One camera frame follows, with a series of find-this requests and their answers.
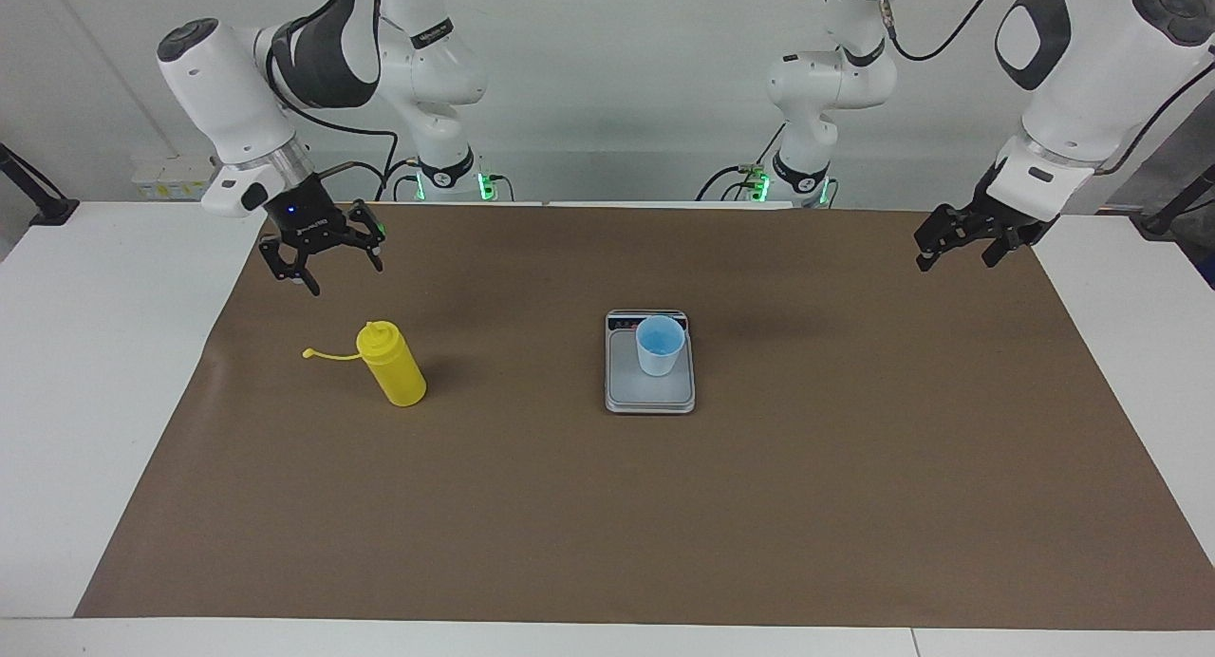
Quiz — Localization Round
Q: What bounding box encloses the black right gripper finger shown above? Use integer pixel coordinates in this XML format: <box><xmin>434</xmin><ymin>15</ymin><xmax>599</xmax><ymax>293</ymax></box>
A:
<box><xmin>258</xmin><ymin>238</ymin><xmax>320</xmax><ymax>298</ymax></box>
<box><xmin>341</xmin><ymin>198</ymin><xmax>386</xmax><ymax>274</ymax></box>

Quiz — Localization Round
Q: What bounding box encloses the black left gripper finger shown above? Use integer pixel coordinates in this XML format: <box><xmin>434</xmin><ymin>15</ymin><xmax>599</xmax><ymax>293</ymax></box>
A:
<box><xmin>981</xmin><ymin>224</ymin><xmax>1046</xmax><ymax>268</ymax></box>
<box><xmin>913</xmin><ymin>205</ymin><xmax>989</xmax><ymax>274</ymax></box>

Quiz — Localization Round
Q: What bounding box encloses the yellow squeeze bottle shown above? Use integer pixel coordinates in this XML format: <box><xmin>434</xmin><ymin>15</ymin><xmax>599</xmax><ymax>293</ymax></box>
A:
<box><xmin>302</xmin><ymin>320</ymin><xmax>428</xmax><ymax>408</ymax></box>

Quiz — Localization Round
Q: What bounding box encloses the light blue plastic cup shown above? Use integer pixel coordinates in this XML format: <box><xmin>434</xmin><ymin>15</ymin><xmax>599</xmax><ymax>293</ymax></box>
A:
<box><xmin>636</xmin><ymin>315</ymin><xmax>686</xmax><ymax>378</ymax></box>

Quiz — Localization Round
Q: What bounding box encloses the silver digital kitchen scale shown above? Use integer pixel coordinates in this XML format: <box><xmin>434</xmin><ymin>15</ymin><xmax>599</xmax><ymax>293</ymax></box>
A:
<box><xmin>605</xmin><ymin>309</ymin><xmax>697</xmax><ymax>415</ymax></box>

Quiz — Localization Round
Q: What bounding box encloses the black clamp stand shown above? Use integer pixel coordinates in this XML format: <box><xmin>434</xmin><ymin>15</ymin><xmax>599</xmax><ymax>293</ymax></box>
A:
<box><xmin>1139</xmin><ymin>161</ymin><xmax>1215</xmax><ymax>238</ymax></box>
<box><xmin>0</xmin><ymin>142</ymin><xmax>80</xmax><ymax>227</ymax></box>

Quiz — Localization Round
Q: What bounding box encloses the brown paper mat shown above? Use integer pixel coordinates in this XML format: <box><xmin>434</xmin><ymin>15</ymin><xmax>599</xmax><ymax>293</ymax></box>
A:
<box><xmin>74</xmin><ymin>201</ymin><xmax>1215</xmax><ymax>631</ymax></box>

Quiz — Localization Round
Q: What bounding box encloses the black base cable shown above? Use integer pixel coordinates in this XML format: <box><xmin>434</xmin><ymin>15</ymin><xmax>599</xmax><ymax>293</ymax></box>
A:
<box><xmin>375</xmin><ymin>157</ymin><xmax>423</xmax><ymax>202</ymax></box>
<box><xmin>696</xmin><ymin>123</ymin><xmax>789</xmax><ymax>202</ymax></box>

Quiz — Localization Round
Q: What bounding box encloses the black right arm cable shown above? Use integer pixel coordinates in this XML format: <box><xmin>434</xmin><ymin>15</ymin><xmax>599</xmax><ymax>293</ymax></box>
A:
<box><xmin>264</xmin><ymin>0</ymin><xmax>401</xmax><ymax>202</ymax></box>

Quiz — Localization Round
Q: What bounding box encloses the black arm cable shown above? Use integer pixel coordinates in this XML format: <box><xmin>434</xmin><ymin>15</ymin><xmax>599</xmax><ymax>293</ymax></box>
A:
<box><xmin>875</xmin><ymin>0</ymin><xmax>1215</xmax><ymax>179</ymax></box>
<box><xmin>264</xmin><ymin>0</ymin><xmax>401</xmax><ymax>202</ymax></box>

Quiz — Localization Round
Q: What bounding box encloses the white wall socket strip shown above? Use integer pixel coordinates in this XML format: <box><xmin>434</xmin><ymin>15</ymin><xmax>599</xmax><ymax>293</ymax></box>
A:
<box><xmin>131</xmin><ymin>154</ymin><xmax>224</xmax><ymax>200</ymax></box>

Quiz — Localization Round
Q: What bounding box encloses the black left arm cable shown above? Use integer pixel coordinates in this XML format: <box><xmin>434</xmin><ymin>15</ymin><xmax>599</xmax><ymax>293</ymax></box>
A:
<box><xmin>875</xmin><ymin>0</ymin><xmax>1215</xmax><ymax>179</ymax></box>

